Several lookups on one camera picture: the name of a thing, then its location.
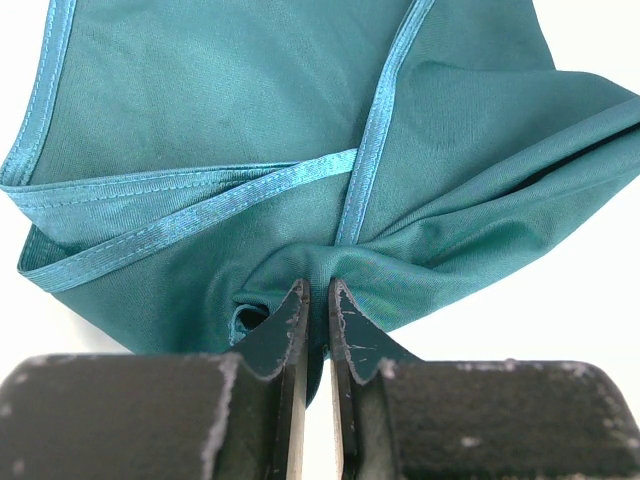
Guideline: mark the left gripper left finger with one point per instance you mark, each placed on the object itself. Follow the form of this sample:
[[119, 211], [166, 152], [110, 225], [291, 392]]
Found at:
[[237, 415]]

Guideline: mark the teal satin napkin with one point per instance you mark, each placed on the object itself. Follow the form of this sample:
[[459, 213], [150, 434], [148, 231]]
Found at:
[[182, 163]]

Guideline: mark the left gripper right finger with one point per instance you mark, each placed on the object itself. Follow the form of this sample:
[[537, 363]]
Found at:
[[401, 417]]

